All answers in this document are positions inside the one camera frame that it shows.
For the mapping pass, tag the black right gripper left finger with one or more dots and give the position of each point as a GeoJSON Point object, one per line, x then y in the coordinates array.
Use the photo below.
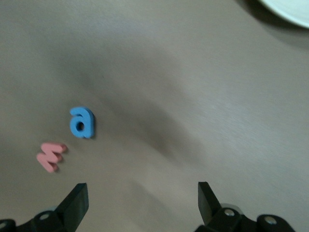
{"type": "Point", "coordinates": [77, 203]}

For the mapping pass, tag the red foam letter w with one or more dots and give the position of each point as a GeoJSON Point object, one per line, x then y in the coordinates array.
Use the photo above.
{"type": "Point", "coordinates": [49, 157]}

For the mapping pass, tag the blue foam letter a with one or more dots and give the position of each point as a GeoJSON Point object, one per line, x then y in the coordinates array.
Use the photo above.
{"type": "Point", "coordinates": [87, 118]}

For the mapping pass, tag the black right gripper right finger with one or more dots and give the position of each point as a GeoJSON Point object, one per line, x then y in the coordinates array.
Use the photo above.
{"type": "Point", "coordinates": [207, 203]}

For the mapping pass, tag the beige round plate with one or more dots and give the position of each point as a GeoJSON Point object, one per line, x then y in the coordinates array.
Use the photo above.
{"type": "Point", "coordinates": [289, 9]}

